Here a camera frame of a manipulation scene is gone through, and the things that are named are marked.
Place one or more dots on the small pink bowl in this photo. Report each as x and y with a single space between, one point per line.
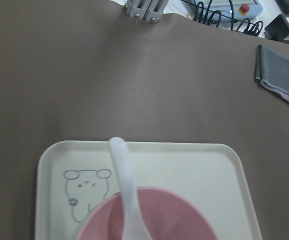
167 215

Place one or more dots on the white ceramic spoon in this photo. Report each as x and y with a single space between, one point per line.
134 227

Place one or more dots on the green bowl stack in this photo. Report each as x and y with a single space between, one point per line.
84 221

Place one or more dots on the white serving tray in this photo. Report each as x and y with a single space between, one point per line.
73 177

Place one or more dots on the blue teach pendant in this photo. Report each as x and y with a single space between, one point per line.
239 9

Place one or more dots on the grey folded cloth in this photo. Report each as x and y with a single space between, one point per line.
272 71

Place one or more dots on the aluminium frame post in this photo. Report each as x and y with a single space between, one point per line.
148 10

